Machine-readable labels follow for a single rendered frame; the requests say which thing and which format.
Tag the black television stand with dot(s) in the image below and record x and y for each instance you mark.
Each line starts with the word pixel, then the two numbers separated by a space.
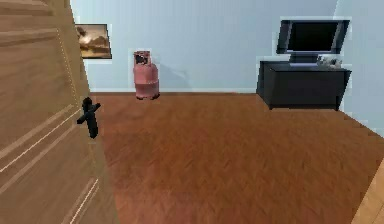
pixel 301 87

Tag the black television set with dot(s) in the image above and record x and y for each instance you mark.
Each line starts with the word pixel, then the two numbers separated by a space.
pixel 311 37

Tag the pink gas cylinder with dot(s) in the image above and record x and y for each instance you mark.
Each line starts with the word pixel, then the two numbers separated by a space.
pixel 146 77

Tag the framed cloudy sky picture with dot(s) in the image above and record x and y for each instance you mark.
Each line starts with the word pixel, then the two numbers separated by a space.
pixel 93 40

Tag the small grey white object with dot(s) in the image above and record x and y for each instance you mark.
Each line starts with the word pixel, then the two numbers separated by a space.
pixel 331 62

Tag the light wooden room door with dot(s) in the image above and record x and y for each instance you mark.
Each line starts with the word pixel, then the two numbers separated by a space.
pixel 36 110

